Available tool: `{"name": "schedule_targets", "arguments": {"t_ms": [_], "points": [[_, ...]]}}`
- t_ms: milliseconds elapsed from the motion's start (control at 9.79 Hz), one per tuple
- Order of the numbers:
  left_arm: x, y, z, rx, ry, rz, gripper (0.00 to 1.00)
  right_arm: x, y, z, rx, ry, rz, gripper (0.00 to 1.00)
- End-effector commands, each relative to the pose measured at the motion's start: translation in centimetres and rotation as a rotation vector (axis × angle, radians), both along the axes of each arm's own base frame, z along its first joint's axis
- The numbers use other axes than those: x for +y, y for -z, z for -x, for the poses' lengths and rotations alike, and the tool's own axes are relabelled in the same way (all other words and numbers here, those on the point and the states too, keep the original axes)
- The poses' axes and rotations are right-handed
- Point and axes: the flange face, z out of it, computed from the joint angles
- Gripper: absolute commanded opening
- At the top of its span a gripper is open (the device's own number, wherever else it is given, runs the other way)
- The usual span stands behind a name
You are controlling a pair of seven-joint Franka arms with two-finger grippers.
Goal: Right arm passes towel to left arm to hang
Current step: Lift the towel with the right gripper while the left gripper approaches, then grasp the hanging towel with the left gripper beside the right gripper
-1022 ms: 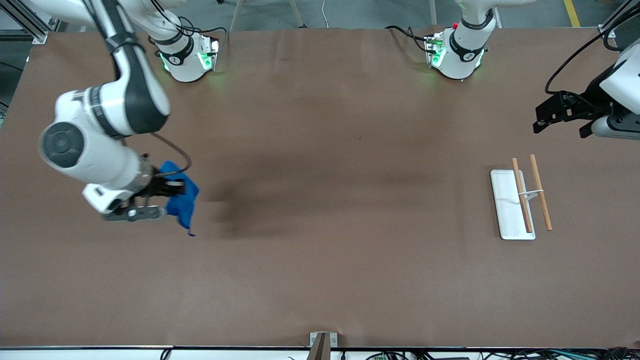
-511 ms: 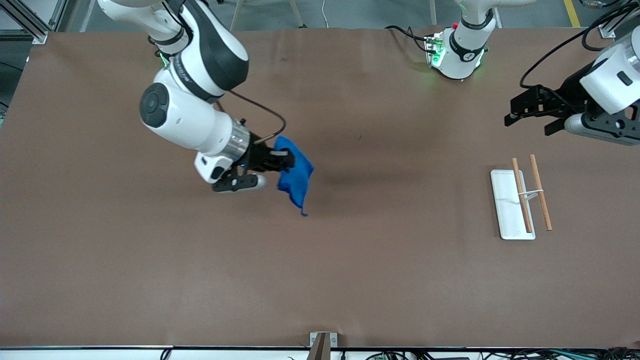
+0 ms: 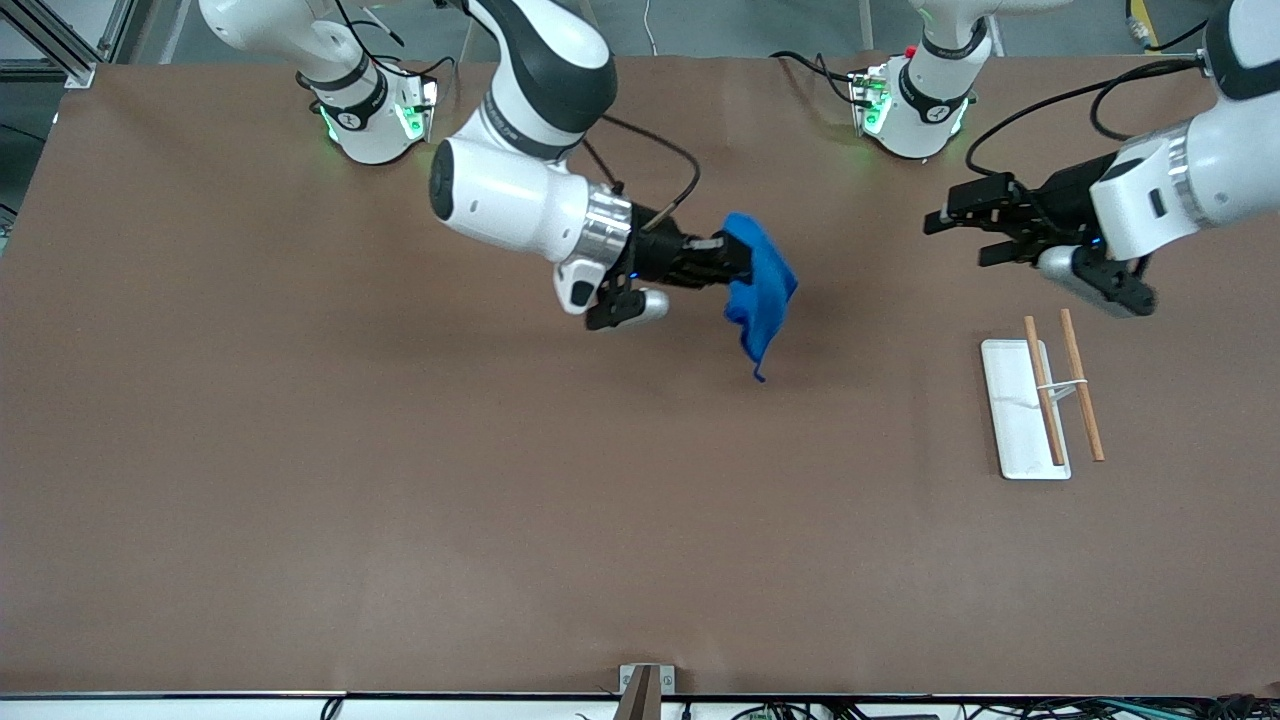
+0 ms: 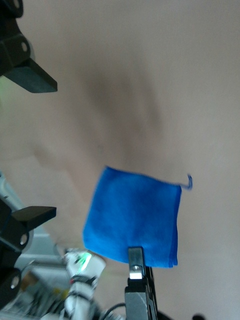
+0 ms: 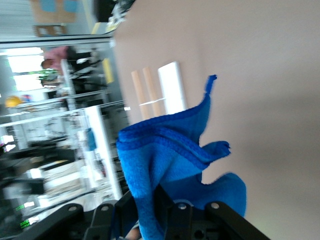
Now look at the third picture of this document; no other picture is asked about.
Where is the blue towel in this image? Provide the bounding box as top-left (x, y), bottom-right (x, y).
top-left (722, 212), bottom-right (799, 383)

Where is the white towel rack base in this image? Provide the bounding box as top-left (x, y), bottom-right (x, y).
top-left (980, 339), bottom-right (1073, 481)

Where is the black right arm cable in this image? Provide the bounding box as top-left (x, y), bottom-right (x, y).
top-left (575, 110), bottom-right (701, 233)

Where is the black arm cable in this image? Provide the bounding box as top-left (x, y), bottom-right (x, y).
top-left (965, 58), bottom-right (1211, 179)
top-left (575, 110), bottom-right (701, 233)

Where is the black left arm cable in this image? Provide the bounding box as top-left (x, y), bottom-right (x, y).
top-left (965, 58), bottom-right (1211, 179)

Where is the black left base cable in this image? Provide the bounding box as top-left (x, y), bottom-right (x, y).
top-left (770, 50), bottom-right (863, 106)

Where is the metal table edge bracket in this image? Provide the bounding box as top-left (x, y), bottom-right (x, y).
top-left (615, 664), bottom-right (676, 720)

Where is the cable bundle below table edge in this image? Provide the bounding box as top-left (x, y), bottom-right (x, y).
top-left (730, 693), bottom-right (1280, 720)

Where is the aluminium frame profile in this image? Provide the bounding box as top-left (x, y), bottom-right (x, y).
top-left (0, 0), bottom-right (151, 89)

